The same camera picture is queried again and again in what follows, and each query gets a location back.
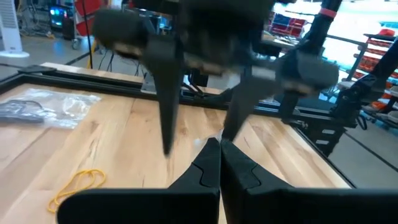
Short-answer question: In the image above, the white tower fan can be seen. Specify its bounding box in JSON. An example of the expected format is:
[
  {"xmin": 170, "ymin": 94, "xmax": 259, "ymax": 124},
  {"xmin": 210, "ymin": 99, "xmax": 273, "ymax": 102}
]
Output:
[{"xmin": 0, "ymin": 0, "xmax": 30, "ymax": 59}]

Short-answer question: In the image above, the red panel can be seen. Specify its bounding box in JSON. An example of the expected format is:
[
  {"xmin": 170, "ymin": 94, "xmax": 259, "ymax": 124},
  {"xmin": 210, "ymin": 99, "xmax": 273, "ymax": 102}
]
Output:
[{"xmin": 74, "ymin": 0, "xmax": 109, "ymax": 37}]

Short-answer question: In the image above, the metal rack with red bins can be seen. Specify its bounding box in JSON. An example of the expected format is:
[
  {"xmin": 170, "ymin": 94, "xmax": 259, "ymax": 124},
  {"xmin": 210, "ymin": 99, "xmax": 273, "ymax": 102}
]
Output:
[{"xmin": 345, "ymin": 27, "xmax": 398, "ymax": 125}]

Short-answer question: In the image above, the yellow rubber band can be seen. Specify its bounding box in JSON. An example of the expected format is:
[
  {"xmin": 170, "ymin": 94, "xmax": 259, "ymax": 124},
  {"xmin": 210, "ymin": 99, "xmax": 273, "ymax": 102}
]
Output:
[{"xmin": 46, "ymin": 169, "xmax": 106, "ymax": 214}]

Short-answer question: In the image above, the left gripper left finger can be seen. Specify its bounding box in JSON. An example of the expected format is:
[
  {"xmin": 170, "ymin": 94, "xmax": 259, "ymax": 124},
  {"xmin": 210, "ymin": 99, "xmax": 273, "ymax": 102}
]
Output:
[{"xmin": 57, "ymin": 138, "xmax": 221, "ymax": 224}]

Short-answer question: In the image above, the yellow cable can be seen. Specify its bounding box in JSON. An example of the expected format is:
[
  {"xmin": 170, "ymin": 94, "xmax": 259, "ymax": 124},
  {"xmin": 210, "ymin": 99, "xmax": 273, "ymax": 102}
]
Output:
[{"xmin": 86, "ymin": 36, "xmax": 99, "ymax": 70}]

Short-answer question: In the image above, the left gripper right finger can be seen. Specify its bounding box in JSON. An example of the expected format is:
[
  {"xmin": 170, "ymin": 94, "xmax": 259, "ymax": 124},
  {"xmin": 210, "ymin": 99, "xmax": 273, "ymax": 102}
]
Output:
[{"xmin": 221, "ymin": 139, "xmax": 398, "ymax": 224}]

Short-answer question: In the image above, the clear plastic zip bag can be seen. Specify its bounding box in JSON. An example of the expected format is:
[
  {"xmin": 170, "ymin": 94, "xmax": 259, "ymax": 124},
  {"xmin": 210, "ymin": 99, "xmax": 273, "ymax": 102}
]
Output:
[
  {"xmin": 193, "ymin": 129, "xmax": 223, "ymax": 151},
  {"xmin": 0, "ymin": 88, "xmax": 103, "ymax": 130}
]

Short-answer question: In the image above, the black pole with red band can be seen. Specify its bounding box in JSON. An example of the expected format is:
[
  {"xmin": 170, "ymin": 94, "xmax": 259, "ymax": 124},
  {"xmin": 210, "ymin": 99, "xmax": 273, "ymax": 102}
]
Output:
[{"xmin": 303, "ymin": 0, "xmax": 343, "ymax": 57}]

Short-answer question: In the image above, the cart with lit monitor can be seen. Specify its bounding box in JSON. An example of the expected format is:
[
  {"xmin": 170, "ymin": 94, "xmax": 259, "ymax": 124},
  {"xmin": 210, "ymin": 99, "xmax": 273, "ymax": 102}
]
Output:
[{"xmin": 48, "ymin": 4, "xmax": 75, "ymax": 40}]

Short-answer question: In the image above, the blue and red bin stack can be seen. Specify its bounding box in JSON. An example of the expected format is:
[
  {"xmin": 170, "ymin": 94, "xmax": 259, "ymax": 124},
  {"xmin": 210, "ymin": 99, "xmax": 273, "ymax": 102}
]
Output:
[{"xmin": 269, "ymin": 12, "xmax": 308, "ymax": 39}]

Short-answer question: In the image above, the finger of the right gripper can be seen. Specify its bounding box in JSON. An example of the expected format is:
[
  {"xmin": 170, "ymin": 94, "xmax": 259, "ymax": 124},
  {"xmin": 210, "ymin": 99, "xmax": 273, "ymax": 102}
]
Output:
[
  {"xmin": 222, "ymin": 71, "xmax": 280, "ymax": 141},
  {"xmin": 149, "ymin": 40, "xmax": 184, "ymax": 156}
]

